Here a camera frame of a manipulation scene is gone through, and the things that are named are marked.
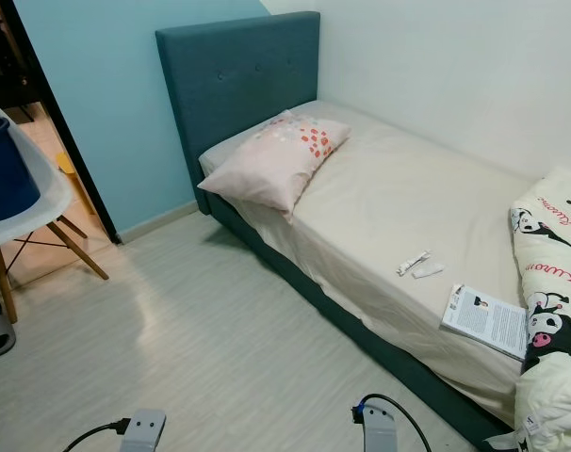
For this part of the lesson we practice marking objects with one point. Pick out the white printed magazine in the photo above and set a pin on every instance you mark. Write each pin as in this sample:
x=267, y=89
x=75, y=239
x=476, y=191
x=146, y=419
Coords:
x=488, y=320

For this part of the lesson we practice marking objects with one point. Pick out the cream cartoon print blanket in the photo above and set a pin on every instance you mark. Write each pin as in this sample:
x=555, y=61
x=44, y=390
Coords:
x=554, y=254

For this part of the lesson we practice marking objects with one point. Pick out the white chair with wooden legs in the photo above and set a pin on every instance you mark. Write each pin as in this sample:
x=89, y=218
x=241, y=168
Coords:
x=40, y=221

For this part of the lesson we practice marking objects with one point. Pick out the dark blue bucket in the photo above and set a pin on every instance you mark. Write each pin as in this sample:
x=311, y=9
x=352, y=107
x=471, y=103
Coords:
x=8, y=169

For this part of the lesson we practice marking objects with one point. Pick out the yellow plastic object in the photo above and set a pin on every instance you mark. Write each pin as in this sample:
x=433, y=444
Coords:
x=67, y=165

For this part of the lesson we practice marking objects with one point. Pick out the dark wooden cabinet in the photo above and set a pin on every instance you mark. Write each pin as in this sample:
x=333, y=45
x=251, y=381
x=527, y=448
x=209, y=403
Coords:
x=8, y=56

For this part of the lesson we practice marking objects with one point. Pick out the pink pillow with red dots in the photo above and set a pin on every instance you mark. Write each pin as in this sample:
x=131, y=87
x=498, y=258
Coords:
x=267, y=165

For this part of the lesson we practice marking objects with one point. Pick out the long white wrapper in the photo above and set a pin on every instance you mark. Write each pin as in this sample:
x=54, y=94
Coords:
x=414, y=263

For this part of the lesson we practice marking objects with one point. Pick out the small white paper piece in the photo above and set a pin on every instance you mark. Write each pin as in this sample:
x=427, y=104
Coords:
x=429, y=271

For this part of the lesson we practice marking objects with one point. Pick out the black door frame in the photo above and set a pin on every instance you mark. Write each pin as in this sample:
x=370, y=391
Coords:
x=59, y=122

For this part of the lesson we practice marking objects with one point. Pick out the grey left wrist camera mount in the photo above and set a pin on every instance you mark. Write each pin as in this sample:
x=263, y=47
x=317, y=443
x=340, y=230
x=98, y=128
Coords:
x=142, y=433

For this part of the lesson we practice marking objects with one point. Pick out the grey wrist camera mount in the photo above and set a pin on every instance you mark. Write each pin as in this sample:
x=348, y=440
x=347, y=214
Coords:
x=142, y=433
x=380, y=433

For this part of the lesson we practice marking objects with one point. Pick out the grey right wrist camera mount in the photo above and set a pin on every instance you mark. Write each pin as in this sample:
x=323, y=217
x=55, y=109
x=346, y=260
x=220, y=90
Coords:
x=380, y=433

